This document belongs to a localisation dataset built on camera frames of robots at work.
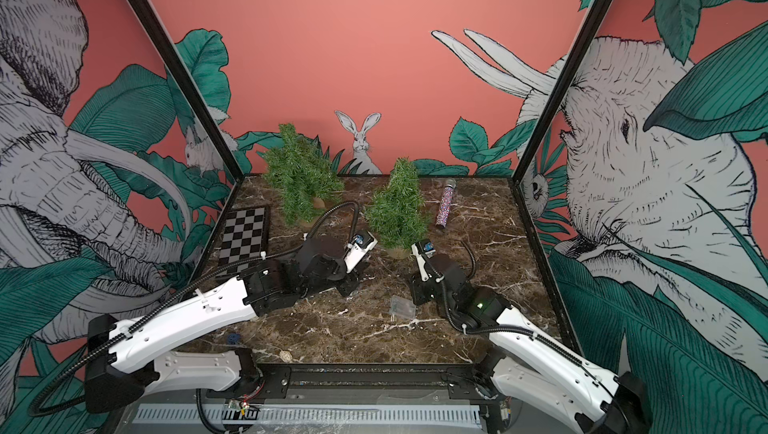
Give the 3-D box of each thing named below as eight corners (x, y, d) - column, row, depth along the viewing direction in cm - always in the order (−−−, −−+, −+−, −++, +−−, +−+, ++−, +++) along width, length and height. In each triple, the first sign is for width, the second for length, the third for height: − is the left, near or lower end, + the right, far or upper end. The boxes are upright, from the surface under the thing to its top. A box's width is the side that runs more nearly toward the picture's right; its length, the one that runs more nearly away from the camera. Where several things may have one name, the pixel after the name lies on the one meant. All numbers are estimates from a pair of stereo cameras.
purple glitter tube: (432, 228, 107) (433, 222, 105) (445, 186, 121) (447, 179, 118) (443, 232, 107) (445, 226, 104) (456, 188, 120) (457, 182, 117)
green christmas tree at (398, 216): (389, 280, 93) (389, 203, 63) (375, 250, 100) (370, 168, 70) (418, 269, 95) (430, 190, 66) (403, 240, 102) (408, 157, 73)
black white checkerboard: (222, 268, 97) (217, 263, 94) (229, 216, 111) (225, 209, 108) (268, 259, 99) (264, 253, 96) (269, 209, 113) (266, 202, 110)
